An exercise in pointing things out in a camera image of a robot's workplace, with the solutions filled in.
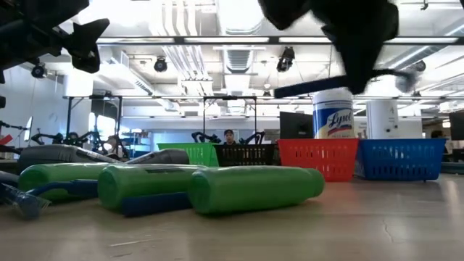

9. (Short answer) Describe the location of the red plastic basket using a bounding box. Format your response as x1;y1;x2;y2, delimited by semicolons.
277;138;360;183

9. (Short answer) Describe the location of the green plastic basket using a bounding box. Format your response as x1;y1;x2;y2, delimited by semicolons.
157;142;220;168

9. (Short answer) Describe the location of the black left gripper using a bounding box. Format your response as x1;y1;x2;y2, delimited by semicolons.
0;0;110;84

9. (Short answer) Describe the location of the black ceiling spotlight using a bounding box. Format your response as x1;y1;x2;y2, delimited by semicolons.
30;62;47;79
275;46;296;73
153;56;169;73

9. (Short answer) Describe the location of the black metal frame stand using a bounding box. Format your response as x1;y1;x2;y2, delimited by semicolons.
64;94;124;146
202;95;258;143

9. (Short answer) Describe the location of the grey roll-on deodorant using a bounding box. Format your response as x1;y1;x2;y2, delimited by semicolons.
16;144;121;173
126;148;191;166

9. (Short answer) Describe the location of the blue plastic basket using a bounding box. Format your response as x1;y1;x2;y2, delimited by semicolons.
355;138;447;182

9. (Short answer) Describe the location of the green travel bottle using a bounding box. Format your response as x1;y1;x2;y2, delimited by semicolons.
97;163;204;213
187;165;326;215
17;162;110;202

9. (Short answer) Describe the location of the black plastic basket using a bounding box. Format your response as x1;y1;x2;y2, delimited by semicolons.
213;144;281;168

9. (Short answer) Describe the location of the plain white canister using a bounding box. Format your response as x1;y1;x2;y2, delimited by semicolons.
365;99;400;141

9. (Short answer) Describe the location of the Lysol wipes canister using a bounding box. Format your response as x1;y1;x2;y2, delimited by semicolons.
312;88;356;140

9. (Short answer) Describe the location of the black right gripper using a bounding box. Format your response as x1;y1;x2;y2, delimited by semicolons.
257;0;399;95

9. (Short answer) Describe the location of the black computer monitor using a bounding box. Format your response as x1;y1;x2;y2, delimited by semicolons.
449;110;464;141
279;111;315;140

